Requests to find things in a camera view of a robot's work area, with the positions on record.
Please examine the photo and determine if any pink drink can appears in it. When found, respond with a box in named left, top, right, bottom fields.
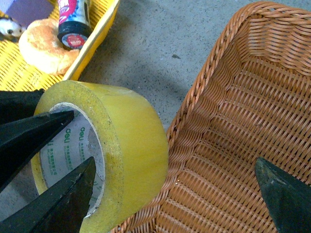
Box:
left=57, top=0, right=92, bottom=50

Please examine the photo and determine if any toy panda figure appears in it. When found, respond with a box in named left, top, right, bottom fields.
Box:
left=0, top=17, right=26, bottom=43

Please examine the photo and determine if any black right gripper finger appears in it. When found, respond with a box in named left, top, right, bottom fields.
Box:
left=0, top=157, right=96, bottom=233
left=255, top=157, right=311, bottom=233
left=0, top=89, right=45, bottom=126
left=0, top=111, right=74, bottom=191

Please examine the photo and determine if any brown wicker basket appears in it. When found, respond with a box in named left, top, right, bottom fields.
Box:
left=113, top=1, right=311, bottom=233

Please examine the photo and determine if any yellow packing tape roll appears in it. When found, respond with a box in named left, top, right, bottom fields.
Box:
left=31, top=81, right=168, bottom=233

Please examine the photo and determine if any purple foam cube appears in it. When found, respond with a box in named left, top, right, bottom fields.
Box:
left=0, top=0, right=54, bottom=27

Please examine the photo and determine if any golden toy bread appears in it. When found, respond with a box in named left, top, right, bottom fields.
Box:
left=18, top=18, right=79, bottom=75

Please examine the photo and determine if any yellow woven basket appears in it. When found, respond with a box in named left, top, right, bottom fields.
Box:
left=0, top=0, right=120, bottom=91

